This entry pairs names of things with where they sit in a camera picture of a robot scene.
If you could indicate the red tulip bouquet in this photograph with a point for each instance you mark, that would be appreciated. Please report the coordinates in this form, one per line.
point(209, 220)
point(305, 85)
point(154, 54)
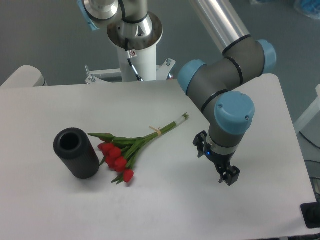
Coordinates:
point(120, 153)

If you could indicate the white rounded side table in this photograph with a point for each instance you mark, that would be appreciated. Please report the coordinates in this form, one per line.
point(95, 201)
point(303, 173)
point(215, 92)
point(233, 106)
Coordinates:
point(25, 77)

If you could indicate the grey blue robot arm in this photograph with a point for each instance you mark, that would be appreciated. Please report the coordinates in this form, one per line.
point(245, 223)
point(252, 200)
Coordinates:
point(212, 88)

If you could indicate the white pedestal base frame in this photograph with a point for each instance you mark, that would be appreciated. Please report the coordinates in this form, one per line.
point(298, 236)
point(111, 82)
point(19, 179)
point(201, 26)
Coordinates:
point(105, 75)

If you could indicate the black ribbed cylindrical vase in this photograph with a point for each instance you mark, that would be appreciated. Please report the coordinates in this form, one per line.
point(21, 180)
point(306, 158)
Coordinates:
point(75, 150)

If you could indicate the black box at table edge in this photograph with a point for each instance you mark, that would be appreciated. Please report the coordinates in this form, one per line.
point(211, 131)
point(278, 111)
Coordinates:
point(311, 214)

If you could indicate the blue plastic bag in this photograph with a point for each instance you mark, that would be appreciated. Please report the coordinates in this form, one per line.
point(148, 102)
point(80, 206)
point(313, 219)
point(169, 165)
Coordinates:
point(309, 8)

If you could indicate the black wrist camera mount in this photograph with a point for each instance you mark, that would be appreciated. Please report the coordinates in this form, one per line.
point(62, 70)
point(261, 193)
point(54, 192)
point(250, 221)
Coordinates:
point(200, 142)

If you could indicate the white furniture piece right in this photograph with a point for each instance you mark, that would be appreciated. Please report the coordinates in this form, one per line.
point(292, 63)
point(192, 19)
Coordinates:
point(309, 113)

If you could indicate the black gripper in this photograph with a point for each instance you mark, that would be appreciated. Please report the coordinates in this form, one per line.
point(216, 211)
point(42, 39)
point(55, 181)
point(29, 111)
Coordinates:
point(228, 174)

